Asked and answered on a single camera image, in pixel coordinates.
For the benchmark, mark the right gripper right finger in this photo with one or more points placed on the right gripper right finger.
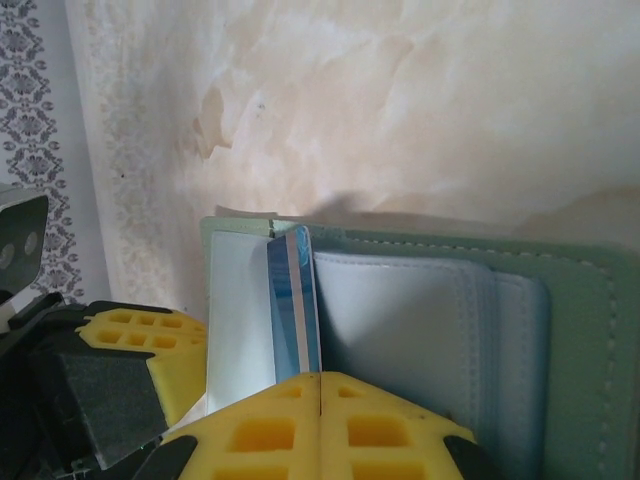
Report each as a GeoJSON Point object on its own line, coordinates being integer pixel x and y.
{"type": "Point", "coordinates": [390, 435]}

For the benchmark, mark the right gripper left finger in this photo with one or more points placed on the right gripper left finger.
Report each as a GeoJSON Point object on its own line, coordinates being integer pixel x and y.
{"type": "Point", "coordinates": [250, 435]}

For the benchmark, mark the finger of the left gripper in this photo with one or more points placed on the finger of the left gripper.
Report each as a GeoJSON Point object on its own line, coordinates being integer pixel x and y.
{"type": "Point", "coordinates": [150, 312]}
{"type": "Point", "coordinates": [110, 400]}

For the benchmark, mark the blue credit card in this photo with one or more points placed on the blue credit card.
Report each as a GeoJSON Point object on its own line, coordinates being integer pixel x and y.
{"type": "Point", "coordinates": [292, 310]}

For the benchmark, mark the green card holder wallet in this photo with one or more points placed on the green card holder wallet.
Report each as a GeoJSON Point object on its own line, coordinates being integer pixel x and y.
{"type": "Point", "coordinates": [575, 320]}

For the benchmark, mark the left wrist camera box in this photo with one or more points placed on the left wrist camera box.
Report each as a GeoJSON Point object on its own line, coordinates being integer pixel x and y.
{"type": "Point", "coordinates": [20, 240]}

